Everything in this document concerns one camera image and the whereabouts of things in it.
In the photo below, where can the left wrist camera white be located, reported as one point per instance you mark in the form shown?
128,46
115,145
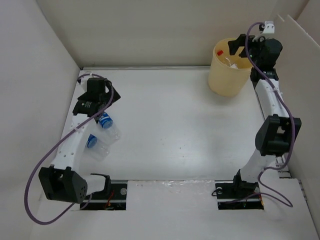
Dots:
82,79

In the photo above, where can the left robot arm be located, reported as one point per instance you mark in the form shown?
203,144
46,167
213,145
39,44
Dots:
93,131

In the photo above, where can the red label plastic bottle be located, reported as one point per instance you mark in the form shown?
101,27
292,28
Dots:
225,59

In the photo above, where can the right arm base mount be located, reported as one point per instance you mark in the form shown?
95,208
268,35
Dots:
232,197

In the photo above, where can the blue label bottle upper left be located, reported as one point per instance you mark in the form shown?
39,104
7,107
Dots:
107,126

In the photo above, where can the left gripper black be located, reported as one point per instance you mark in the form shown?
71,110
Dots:
116,97

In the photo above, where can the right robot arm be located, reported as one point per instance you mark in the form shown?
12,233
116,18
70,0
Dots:
267,74

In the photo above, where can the blue label bottle lower left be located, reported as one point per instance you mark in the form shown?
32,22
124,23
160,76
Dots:
96,149

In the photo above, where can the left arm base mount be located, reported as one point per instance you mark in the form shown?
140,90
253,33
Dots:
114,200

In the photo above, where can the blue label bottle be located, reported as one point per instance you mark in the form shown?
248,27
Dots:
96,149
107,126

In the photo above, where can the yellow plastic bin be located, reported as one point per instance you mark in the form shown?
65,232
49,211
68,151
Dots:
226,81

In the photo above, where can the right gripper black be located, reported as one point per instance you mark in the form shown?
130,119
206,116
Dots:
234,44

